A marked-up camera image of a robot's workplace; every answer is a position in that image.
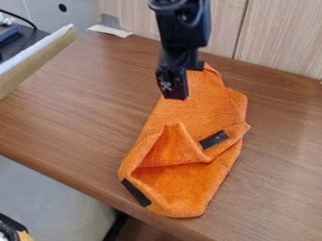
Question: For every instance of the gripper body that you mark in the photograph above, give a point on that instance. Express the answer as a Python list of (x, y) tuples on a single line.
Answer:
[(178, 58)]

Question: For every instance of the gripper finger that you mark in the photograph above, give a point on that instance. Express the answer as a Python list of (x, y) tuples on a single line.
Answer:
[(172, 83)]

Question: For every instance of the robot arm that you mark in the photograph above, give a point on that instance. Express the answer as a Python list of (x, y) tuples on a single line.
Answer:
[(182, 22)]

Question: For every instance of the orange cloth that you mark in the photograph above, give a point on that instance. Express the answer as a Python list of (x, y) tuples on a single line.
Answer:
[(188, 157)]

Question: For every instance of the white paper piece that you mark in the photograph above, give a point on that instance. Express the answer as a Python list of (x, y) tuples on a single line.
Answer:
[(110, 30)]

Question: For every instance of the cardboard box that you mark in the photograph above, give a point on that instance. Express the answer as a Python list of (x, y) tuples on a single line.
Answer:
[(29, 62)]

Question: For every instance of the black and yellow object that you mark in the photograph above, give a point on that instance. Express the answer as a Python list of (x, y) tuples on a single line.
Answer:
[(10, 229)]

